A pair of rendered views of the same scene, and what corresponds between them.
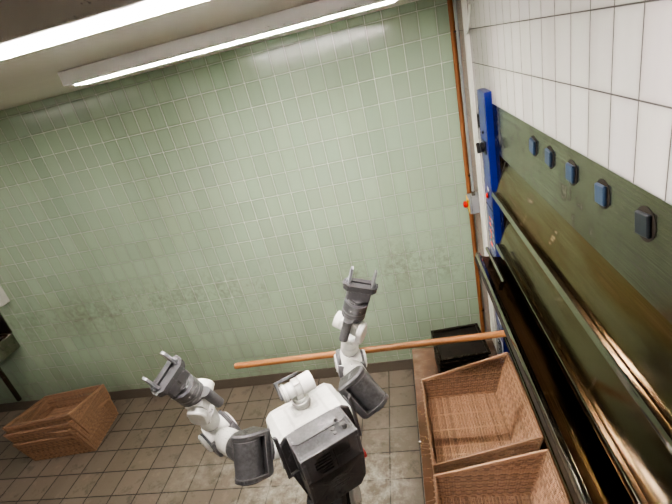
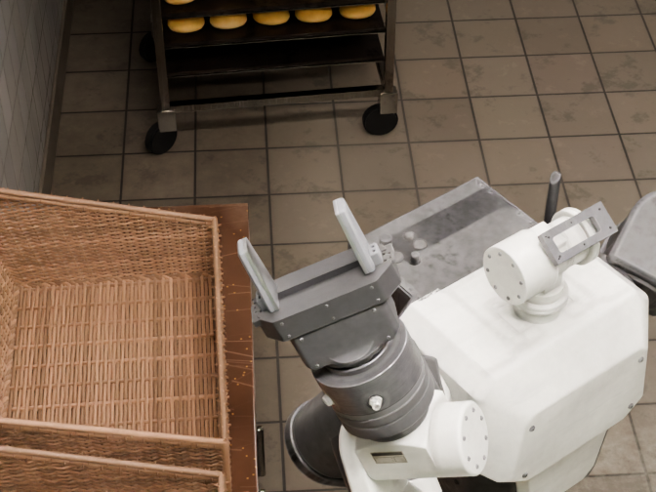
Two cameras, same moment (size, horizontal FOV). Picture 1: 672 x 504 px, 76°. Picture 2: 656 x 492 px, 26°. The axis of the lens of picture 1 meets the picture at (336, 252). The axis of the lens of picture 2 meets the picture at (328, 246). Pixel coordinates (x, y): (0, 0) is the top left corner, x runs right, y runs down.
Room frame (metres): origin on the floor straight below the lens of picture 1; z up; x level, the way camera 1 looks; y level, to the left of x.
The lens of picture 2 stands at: (2.13, -0.27, 2.50)
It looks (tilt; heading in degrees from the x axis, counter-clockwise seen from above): 43 degrees down; 165
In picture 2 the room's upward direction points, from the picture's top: straight up
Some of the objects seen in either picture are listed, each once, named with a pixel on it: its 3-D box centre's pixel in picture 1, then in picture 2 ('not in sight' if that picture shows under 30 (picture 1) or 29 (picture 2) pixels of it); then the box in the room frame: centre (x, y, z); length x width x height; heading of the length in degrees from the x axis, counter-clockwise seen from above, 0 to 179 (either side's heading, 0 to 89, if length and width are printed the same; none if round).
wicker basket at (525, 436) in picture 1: (475, 414); not in sight; (1.54, -0.47, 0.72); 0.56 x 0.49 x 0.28; 169
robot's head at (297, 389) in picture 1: (298, 388); (539, 264); (1.14, 0.23, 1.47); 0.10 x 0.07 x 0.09; 112
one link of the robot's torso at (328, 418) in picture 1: (319, 444); (489, 358); (1.09, 0.21, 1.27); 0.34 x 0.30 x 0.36; 112
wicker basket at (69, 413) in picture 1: (59, 411); not in sight; (2.95, 2.53, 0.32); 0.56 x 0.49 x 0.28; 86
